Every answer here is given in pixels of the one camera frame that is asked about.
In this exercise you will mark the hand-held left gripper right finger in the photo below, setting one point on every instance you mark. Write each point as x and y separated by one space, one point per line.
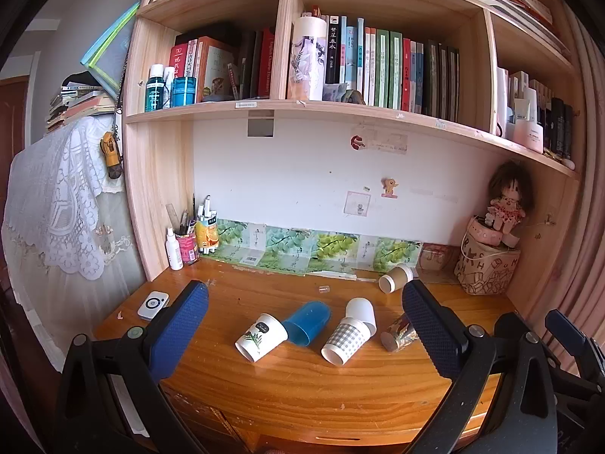
432 331

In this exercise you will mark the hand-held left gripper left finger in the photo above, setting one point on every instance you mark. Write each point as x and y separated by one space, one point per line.
182 328

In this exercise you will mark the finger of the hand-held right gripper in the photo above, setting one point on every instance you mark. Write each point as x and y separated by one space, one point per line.
509 325
565 332

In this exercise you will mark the shiny patterned cup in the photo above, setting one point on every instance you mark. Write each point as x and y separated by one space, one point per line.
398 334

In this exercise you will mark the brown paper cup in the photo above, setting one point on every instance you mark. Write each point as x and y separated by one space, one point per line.
396 278

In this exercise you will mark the plain white paper cup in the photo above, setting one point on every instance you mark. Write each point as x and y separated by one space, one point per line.
360 311

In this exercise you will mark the white cup with plant print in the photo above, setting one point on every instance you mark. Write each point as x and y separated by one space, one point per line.
260 339

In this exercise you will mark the grey checkered paper cup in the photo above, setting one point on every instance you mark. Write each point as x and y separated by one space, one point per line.
345 341

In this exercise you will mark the blue plastic cup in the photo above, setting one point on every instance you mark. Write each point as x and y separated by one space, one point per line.
308 322

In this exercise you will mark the white round-button remote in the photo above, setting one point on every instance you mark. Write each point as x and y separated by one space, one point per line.
153 305

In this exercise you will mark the letter print fabric bucket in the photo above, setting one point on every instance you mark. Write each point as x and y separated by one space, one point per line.
487 270

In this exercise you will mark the pink patterned box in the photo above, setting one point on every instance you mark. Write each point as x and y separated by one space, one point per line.
435 257

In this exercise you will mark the white bottle with pink label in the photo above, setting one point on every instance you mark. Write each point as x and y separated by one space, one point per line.
174 248

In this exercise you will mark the red pen holder can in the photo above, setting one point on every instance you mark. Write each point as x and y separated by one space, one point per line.
187 247

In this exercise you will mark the green leaf print box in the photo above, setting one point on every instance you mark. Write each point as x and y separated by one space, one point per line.
237 242
391 252
287 246
333 249

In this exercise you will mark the pink round tin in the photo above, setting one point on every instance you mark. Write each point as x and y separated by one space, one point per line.
487 234

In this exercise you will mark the orange print pen holder box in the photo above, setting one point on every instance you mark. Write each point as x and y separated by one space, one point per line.
206 236

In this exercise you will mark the clear plastic ruler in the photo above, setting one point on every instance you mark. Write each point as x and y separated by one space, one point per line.
172 217

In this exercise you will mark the white paper stick wrapper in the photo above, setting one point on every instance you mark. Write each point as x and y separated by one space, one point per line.
332 275

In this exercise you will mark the brown-haired rag doll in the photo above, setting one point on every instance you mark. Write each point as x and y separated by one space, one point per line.
508 198

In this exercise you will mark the pink curtain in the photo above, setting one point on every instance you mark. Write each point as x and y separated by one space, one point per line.
586 189

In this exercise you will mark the square cartoon note sticker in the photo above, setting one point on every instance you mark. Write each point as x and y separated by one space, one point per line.
355 204

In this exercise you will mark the wooden bookshelf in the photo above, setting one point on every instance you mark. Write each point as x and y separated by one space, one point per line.
156 175

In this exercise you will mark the white lace cloth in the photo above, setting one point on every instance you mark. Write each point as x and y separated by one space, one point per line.
59 198

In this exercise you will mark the white cosmetic tube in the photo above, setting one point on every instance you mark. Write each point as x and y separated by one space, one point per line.
527 127

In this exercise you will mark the row of dark cosmetic bottles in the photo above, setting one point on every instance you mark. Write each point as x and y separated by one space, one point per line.
560 127

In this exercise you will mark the blue jar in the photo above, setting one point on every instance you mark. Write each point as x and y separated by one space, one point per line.
184 91

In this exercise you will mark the teal bottle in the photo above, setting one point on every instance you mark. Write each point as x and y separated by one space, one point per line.
153 87

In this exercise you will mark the stack of books and papers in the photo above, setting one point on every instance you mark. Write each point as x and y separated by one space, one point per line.
78 101

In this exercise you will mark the row of green and dark books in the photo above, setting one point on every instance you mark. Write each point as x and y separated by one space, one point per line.
397 68

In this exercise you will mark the row of red and dark books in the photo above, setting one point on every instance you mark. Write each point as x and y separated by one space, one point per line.
227 64

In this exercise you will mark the green framed mesh board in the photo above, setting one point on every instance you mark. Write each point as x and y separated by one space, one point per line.
111 49

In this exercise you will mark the white ink print tube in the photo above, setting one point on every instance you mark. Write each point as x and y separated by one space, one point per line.
306 59

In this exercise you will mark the yellow duck wall sticker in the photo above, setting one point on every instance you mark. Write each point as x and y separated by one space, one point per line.
389 187

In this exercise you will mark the red wall sticker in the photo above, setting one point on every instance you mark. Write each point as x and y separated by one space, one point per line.
357 141

